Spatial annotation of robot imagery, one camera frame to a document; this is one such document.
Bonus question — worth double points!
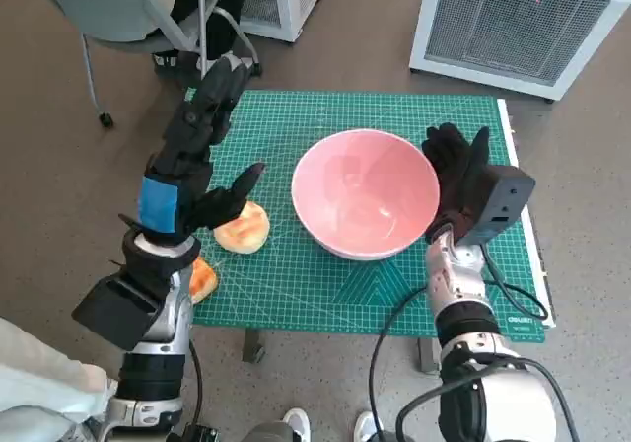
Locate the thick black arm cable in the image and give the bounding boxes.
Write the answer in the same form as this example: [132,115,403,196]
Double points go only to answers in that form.
[186,337,206,431]

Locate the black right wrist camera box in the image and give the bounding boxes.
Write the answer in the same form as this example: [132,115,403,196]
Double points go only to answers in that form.
[460,164,537,246]

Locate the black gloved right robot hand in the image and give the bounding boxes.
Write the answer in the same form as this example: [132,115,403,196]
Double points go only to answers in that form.
[421,121,494,246]

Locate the white rounded foot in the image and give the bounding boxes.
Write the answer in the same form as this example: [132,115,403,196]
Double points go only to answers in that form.
[353,410,384,442]
[281,406,312,442]

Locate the large white vented unit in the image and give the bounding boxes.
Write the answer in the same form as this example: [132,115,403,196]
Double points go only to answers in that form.
[408,0,631,102]

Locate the black connector box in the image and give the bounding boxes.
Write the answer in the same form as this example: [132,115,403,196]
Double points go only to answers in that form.
[170,424,218,442]

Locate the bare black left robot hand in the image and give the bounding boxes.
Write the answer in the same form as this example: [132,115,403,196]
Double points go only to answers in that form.
[117,52,267,239]

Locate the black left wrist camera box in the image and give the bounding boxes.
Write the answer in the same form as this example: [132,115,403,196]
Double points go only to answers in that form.
[71,272,164,350]

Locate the looped black shoulder cable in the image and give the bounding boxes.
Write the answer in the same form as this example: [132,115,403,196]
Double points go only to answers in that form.
[395,350,583,442]

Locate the long orange toy bread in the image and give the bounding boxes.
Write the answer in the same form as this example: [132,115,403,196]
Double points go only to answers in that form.
[188,257,218,305]

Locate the long black robot cable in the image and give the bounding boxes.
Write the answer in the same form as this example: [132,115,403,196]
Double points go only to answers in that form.
[368,242,551,442]

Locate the person's black shoe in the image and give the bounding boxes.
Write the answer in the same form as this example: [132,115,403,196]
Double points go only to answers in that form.
[151,49,198,76]

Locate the person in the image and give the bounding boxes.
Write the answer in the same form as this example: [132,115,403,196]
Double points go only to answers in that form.
[0,316,119,442]
[125,0,252,76]

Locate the grey office chair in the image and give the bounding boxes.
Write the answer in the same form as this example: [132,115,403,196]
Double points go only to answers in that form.
[22,0,262,128]

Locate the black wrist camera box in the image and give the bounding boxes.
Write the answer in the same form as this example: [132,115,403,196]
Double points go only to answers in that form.
[71,272,164,350]
[460,164,537,246]

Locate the pink bowl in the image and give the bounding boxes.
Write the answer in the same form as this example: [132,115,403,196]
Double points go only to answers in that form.
[290,128,442,261]

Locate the green cutting mat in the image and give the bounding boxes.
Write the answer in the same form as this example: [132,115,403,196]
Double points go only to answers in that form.
[189,90,547,343]

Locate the dark table leg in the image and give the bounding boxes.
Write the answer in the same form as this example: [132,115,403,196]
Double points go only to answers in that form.
[417,337,441,375]
[241,327,267,363]

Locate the round toy bread bun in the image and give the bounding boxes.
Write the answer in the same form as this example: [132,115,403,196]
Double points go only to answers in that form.
[213,201,271,255]

